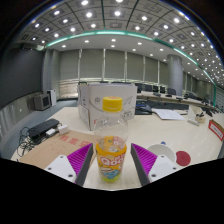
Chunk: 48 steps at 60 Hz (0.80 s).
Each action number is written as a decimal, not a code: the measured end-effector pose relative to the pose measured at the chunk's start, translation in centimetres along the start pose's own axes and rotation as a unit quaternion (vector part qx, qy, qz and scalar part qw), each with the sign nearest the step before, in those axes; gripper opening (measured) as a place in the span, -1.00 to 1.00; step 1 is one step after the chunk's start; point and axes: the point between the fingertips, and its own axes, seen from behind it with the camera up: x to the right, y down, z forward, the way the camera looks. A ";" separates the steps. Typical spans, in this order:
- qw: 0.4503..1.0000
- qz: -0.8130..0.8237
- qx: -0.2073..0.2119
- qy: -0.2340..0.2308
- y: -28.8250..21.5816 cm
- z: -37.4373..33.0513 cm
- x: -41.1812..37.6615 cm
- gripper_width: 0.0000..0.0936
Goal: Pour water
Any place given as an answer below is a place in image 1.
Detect red and white open box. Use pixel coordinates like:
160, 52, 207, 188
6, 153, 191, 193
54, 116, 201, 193
208, 119, 224, 143

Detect long conference desk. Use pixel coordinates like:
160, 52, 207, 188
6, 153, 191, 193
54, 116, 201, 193
136, 90, 221, 111

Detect white cabinet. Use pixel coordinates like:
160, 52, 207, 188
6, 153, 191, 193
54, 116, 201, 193
46, 88, 58, 107

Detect white cardboard box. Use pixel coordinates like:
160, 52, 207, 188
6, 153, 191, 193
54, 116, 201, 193
77, 83, 138, 132

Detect grey box monitor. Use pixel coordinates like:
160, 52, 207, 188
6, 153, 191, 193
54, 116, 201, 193
33, 93, 52, 111

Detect white paper sheets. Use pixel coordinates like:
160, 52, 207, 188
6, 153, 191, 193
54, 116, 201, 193
151, 108, 186, 121

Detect group of black office chairs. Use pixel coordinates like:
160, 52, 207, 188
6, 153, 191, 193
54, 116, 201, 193
134, 82, 178, 96

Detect flat round red coaster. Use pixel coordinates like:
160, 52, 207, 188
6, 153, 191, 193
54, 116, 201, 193
175, 150, 192, 167

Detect small open cardboard box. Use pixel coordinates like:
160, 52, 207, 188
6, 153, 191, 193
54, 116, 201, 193
194, 111, 208, 124

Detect flat brown cardboard sheet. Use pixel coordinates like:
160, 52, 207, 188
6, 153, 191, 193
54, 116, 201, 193
19, 130, 98, 170

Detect black rectangular device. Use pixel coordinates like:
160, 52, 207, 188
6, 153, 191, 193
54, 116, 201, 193
28, 118, 60, 139

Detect black cable bundle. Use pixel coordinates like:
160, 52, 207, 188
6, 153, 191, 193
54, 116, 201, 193
16, 126, 36, 158

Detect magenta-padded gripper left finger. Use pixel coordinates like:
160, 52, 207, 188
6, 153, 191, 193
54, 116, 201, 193
43, 143, 95, 187

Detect small white charger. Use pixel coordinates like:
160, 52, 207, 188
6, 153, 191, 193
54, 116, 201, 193
58, 124, 70, 135

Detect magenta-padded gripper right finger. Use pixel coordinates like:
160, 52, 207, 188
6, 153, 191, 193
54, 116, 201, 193
130, 143, 183, 187

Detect group of ceiling lights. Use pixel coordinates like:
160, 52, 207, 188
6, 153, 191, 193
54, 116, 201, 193
23, 0, 224, 73

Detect white patterned paper cup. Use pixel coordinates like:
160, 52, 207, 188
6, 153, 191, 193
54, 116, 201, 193
146, 143, 177, 164

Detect yellow-capped orange drink bottle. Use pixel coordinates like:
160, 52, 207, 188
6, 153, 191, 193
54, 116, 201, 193
94, 96, 129, 183

